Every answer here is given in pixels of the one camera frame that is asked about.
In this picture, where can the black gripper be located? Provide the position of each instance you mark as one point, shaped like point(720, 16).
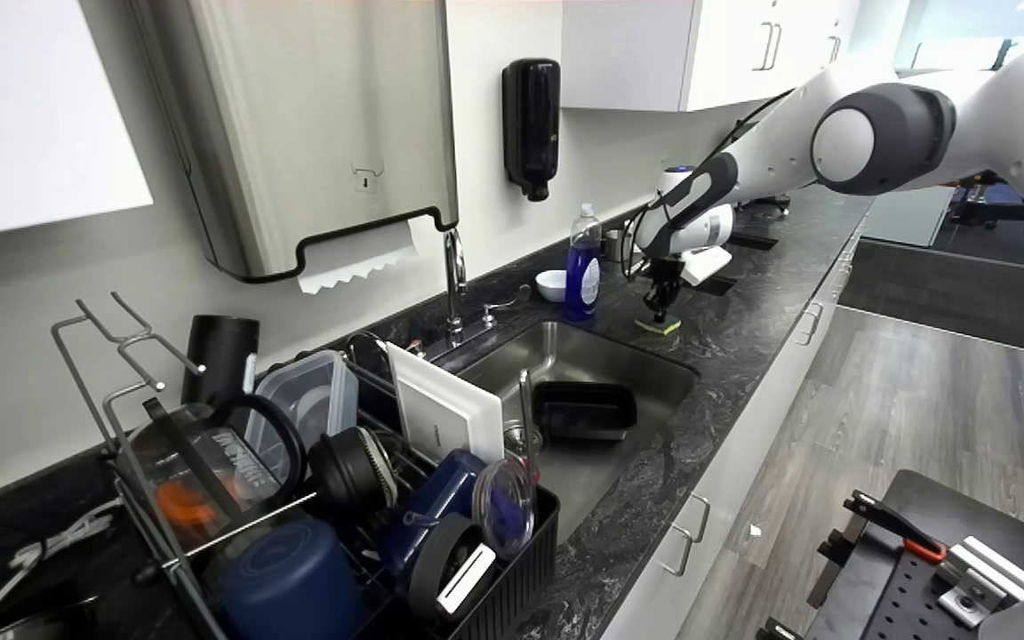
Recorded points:
point(662, 271)

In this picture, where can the green and yellow sponge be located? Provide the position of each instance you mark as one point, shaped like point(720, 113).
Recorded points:
point(660, 327)

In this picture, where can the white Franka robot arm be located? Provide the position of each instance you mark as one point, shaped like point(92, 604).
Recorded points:
point(1010, 110)

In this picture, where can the small black counter mat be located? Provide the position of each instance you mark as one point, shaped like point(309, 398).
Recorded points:
point(759, 240)

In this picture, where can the small steel cup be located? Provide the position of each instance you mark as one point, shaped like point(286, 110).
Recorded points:
point(612, 246)

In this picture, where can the blue dish soap bottle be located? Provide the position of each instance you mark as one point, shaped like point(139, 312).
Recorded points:
point(583, 274)

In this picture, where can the stainless steel sink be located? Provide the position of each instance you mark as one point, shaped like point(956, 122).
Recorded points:
point(605, 367)

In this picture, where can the small white bowl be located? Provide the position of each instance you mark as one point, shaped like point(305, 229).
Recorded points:
point(549, 286)

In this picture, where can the black plastic food tray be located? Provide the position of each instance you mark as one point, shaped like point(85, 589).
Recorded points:
point(583, 415)

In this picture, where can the black coffee machine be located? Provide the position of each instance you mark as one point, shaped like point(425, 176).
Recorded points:
point(763, 208)

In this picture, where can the white lower cabinet run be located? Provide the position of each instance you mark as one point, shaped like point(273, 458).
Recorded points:
point(763, 402)

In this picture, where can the chrome faucet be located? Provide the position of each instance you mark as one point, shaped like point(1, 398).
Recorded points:
point(451, 270)

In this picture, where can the white square plate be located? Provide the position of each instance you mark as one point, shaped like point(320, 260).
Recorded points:
point(443, 412)

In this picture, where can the round purple tinted lid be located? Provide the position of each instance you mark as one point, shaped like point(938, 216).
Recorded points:
point(503, 504)

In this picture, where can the white upper cabinet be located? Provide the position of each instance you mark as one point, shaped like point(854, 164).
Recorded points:
point(630, 48)
point(27, 110)

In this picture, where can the dark floor mat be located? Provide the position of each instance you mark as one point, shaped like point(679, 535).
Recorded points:
point(949, 298)

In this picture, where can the blue plastic container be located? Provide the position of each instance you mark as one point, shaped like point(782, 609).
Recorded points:
point(434, 504)

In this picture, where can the black dish rack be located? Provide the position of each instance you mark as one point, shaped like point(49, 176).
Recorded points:
point(512, 572)

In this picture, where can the black clamp orange trigger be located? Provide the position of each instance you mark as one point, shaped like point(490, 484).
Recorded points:
point(887, 521)

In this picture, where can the white paper towel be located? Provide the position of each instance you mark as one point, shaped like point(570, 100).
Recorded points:
point(352, 270)

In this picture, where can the grey metal clamp bar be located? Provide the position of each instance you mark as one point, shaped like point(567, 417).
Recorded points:
point(829, 575)

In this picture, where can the black desk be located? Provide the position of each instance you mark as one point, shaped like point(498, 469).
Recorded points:
point(996, 206)

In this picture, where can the black round pot lid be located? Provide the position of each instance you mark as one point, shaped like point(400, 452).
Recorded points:
point(352, 472)

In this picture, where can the clear container dark rim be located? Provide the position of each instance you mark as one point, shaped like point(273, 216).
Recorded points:
point(309, 398)

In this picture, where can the steel paper towel dispenser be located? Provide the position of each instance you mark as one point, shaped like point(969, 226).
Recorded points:
point(320, 118)

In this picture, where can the black perforated platform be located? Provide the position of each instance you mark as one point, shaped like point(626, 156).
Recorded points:
point(984, 521)

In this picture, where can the black cylindrical cup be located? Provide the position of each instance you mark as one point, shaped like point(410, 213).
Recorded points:
point(221, 356)

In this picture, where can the dark blue plastic tub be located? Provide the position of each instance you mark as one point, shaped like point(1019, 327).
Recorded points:
point(292, 589)

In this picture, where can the clear jug black rim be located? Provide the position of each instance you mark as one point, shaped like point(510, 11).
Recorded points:
point(210, 476)

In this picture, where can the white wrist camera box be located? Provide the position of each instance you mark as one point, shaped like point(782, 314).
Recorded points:
point(707, 266)

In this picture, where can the black wall soap dispenser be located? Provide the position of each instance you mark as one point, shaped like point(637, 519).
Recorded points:
point(530, 126)

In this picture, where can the silver metal bracket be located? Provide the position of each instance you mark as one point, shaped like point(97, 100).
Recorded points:
point(984, 575)

